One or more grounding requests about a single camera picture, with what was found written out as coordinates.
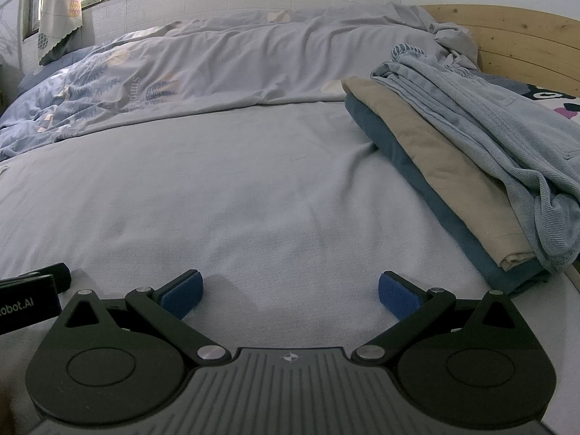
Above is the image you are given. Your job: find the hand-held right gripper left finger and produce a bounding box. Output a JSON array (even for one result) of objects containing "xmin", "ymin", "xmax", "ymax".
[{"xmin": 57, "ymin": 269, "xmax": 232, "ymax": 366}]

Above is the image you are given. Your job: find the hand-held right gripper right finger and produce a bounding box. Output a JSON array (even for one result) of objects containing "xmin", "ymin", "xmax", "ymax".
[{"xmin": 352, "ymin": 270, "xmax": 523, "ymax": 366}]

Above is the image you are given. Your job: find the grey printed bed sheet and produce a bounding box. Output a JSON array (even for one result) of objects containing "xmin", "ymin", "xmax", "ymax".
[{"xmin": 0, "ymin": 99, "xmax": 580, "ymax": 435}]

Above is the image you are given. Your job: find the dark blue folded garment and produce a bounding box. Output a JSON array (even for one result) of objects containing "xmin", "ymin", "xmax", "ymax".
[{"xmin": 344, "ymin": 94, "xmax": 552, "ymax": 295}]

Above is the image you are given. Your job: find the beige folded garment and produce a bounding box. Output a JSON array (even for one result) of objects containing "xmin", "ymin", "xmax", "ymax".
[{"xmin": 340, "ymin": 76, "xmax": 538, "ymax": 269}]

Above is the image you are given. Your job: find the plain blue pillow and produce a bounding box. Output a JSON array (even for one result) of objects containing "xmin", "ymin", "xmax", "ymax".
[{"xmin": 17, "ymin": 45, "xmax": 99, "ymax": 94}]

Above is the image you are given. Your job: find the blue leaf-print duvet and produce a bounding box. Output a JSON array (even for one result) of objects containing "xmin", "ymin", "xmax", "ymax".
[{"xmin": 0, "ymin": 2, "xmax": 481, "ymax": 162}]

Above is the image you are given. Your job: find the cartoon-print pillow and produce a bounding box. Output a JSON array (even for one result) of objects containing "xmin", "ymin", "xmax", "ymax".
[{"xmin": 479, "ymin": 71, "xmax": 580, "ymax": 133}]

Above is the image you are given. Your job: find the wooden headboard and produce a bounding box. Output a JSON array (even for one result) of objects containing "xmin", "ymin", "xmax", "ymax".
[{"xmin": 419, "ymin": 4, "xmax": 580, "ymax": 99}]

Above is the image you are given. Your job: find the white pineapple-print curtain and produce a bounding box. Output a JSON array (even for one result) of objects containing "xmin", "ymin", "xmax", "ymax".
[{"xmin": 38, "ymin": 0, "xmax": 85, "ymax": 66}]

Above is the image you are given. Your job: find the light blue corduroy garment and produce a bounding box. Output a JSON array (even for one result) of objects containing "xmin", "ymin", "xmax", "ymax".
[{"xmin": 370, "ymin": 44, "xmax": 580, "ymax": 275}]

